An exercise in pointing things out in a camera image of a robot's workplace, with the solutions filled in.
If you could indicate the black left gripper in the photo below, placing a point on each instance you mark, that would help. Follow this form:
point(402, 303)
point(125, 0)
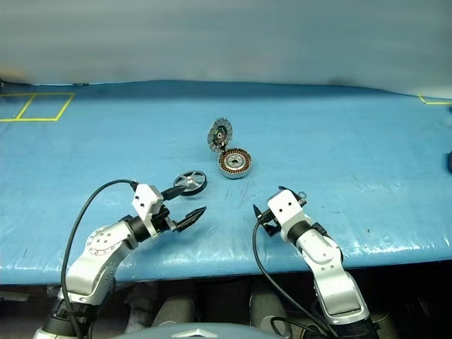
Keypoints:
point(161, 219)

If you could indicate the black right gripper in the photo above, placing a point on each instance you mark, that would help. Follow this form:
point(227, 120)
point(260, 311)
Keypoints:
point(269, 222)

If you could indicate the black motor rotor silver spokes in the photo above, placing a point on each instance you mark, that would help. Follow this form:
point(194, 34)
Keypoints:
point(190, 182)

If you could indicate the motor stator with copper windings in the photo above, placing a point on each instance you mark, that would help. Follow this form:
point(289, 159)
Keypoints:
point(236, 163)

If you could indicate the finned silver motor end cap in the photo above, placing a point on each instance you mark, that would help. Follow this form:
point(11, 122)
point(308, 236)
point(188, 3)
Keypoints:
point(219, 134)

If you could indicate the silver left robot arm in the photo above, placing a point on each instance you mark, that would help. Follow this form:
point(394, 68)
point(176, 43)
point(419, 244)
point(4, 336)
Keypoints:
point(102, 247)

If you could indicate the blue plastic table cover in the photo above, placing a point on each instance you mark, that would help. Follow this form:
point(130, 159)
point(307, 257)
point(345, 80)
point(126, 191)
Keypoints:
point(123, 148)

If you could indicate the dark grey rounded shape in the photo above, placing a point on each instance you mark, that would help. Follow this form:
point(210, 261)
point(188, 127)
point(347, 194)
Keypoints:
point(268, 307)
point(174, 312)

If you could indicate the grey robot torso with logo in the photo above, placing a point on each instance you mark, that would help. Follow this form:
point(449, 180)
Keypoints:
point(197, 332)

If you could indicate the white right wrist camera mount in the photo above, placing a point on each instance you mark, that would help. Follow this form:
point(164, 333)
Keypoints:
point(286, 210)

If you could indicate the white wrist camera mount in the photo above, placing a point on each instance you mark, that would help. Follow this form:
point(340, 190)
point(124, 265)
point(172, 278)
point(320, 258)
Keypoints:
point(146, 199)
point(286, 210)

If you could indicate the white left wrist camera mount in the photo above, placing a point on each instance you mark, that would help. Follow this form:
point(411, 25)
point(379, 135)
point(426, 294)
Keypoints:
point(146, 199)

